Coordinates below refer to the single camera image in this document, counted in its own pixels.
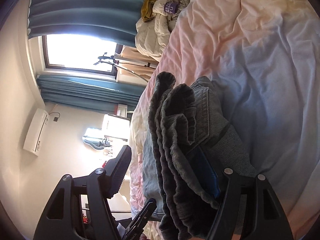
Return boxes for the blue denim jeans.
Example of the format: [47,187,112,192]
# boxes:
[143,72,257,239]

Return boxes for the teal curtain left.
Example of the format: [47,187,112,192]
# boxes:
[36,75,145,114]

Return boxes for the teal curtain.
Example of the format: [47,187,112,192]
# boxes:
[36,75,145,114]
[28,0,144,47]

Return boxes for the beige hanging sweater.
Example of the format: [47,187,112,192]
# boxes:
[116,46,158,87]

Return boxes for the silver tripod stand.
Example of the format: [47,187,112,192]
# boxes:
[93,52,158,84]

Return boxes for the pastel pink duvet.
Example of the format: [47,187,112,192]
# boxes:
[129,0,319,239]

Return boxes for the cream puffer jacket pile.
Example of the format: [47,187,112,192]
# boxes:
[135,0,190,61]

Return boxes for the teal curtain right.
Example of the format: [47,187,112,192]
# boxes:
[28,0,144,47]

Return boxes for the mustard yellow garment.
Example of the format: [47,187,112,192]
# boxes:
[140,0,157,22]

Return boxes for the white wall air conditioner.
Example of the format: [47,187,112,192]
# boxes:
[23,108,49,156]

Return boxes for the black wall plug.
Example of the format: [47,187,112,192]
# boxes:
[49,112,61,122]

